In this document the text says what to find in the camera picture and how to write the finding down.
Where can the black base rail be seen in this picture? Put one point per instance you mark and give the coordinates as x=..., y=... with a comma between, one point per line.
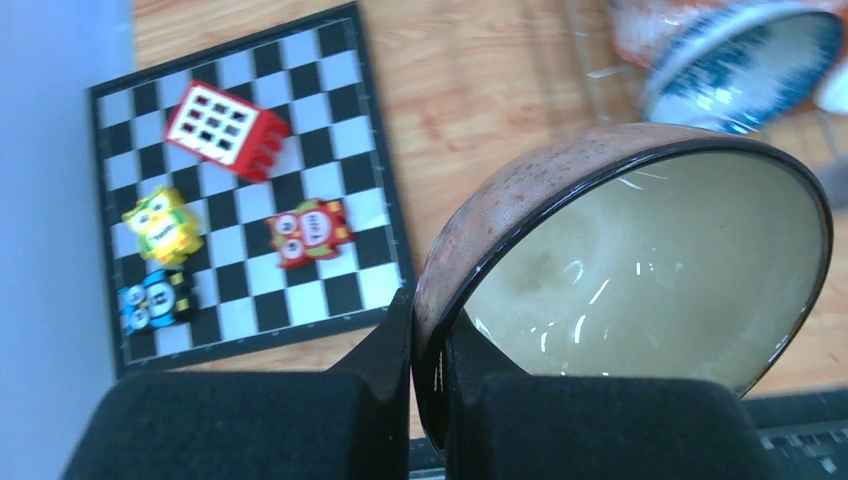
x=805, y=435

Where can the black white chessboard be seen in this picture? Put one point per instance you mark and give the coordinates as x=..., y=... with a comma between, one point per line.
x=315, y=73

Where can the orange bowl white inside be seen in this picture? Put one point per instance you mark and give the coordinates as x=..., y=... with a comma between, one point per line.
x=831, y=94

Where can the orange geometric pattern bowl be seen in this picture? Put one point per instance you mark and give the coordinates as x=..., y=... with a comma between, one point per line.
x=643, y=28

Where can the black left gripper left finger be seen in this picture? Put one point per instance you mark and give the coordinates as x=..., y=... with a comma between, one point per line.
x=350, y=421

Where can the steel two-tier dish rack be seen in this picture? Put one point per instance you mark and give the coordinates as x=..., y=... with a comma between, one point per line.
x=612, y=87

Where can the blue floral bowl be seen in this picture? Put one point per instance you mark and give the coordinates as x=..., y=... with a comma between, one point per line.
x=739, y=67

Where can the blue owl toy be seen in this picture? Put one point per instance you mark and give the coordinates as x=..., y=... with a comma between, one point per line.
x=165, y=297

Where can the red robot toy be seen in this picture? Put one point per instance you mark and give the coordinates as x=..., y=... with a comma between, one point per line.
x=314, y=230

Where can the brown speckled bowl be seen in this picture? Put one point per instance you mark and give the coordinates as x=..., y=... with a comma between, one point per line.
x=634, y=250

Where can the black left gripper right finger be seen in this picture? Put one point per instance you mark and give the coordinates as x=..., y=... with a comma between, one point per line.
x=507, y=424

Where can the red toy brick block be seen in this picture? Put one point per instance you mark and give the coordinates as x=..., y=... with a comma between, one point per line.
x=227, y=131

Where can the yellow owl toy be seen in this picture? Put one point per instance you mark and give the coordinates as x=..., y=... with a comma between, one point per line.
x=166, y=230

